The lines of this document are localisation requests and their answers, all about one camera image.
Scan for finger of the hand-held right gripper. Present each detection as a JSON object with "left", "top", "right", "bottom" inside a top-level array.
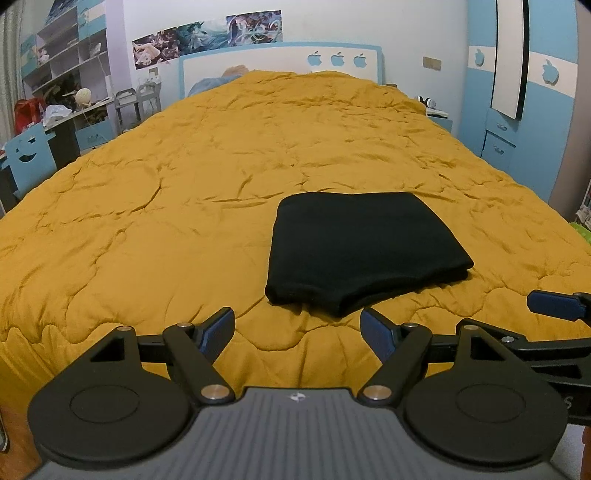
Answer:
[
  {"left": 485, "top": 329, "right": 591, "bottom": 366},
  {"left": 527, "top": 290, "right": 591, "bottom": 324}
]

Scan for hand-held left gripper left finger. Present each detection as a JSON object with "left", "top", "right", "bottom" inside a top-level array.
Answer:
[{"left": 60, "top": 308, "right": 236, "bottom": 406}]

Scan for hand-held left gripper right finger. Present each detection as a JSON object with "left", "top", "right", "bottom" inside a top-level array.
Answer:
[{"left": 361, "top": 307, "right": 532, "bottom": 407}]

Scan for black pants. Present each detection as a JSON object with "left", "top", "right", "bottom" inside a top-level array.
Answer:
[{"left": 265, "top": 191, "right": 475, "bottom": 318}]

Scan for cluttered shelf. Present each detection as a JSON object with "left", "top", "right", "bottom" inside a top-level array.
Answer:
[{"left": 571, "top": 180, "right": 591, "bottom": 241}]

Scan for yellow quilt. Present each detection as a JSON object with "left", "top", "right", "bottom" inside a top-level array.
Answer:
[{"left": 0, "top": 70, "right": 591, "bottom": 416}]

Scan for blue and white wardrobe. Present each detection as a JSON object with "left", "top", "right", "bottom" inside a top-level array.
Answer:
[{"left": 466, "top": 0, "right": 581, "bottom": 205}]

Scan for blue nightstand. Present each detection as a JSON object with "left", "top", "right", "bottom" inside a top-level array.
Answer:
[{"left": 427, "top": 113, "right": 456, "bottom": 136}]

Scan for blue and white desk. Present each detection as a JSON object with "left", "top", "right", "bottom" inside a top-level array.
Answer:
[{"left": 44, "top": 96, "right": 117, "bottom": 157}]

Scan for white headphones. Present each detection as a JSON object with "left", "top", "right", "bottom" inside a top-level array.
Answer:
[{"left": 417, "top": 95, "right": 450, "bottom": 116}]

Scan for grey metal rack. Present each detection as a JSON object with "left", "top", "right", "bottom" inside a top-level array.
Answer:
[{"left": 114, "top": 82, "right": 163, "bottom": 134}]

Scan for blue pillow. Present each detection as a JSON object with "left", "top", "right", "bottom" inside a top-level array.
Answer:
[{"left": 188, "top": 76, "right": 242, "bottom": 97}]

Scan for tall wardrobe mirror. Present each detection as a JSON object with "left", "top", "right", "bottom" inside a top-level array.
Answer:
[{"left": 491, "top": 0, "right": 530, "bottom": 121}]

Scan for blue smiley face chair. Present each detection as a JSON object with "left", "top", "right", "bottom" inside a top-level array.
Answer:
[{"left": 4, "top": 126, "right": 59, "bottom": 200}]

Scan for white and blue headboard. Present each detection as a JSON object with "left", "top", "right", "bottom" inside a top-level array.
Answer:
[{"left": 178, "top": 42, "right": 385, "bottom": 99}]

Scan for red bag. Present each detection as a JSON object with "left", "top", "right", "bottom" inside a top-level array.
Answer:
[{"left": 14, "top": 98, "right": 47, "bottom": 136}]

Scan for blue and white bookshelf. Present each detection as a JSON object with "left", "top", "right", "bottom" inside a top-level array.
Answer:
[{"left": 21, "top": 0, "right": 114, "bottom": 100}]

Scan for pale curtain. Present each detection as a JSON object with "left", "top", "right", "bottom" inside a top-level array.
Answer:
[{"left": 0, "top": 14, "right": 24, "bottom": 155}]

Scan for wall poster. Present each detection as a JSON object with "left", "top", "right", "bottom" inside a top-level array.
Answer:
[{"left": 132, "top": 10, "right": 282, "bottom": 70}]

